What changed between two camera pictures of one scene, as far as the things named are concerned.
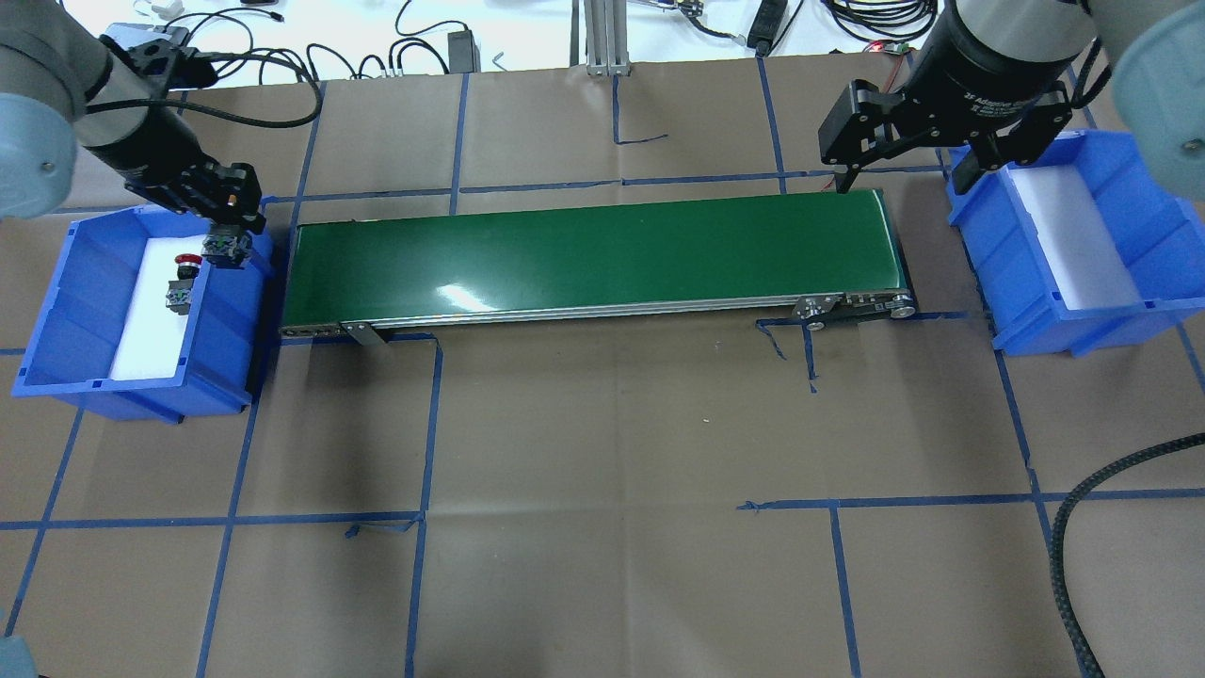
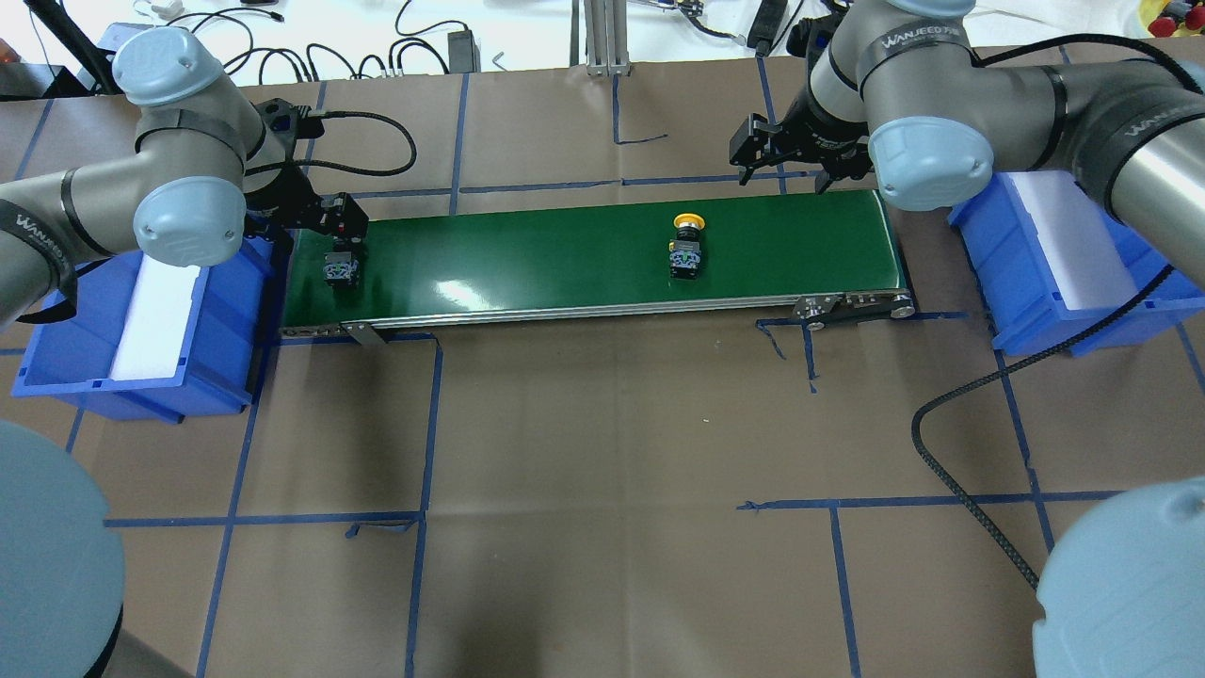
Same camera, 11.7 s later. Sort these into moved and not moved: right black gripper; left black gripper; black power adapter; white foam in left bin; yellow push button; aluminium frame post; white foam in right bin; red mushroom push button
Moved: red mushroom push button; yellow push button; left black gripper; right black gripper
Not moved: white foam in left bin; black power adapter; aluminium frame post; white foam in right bin
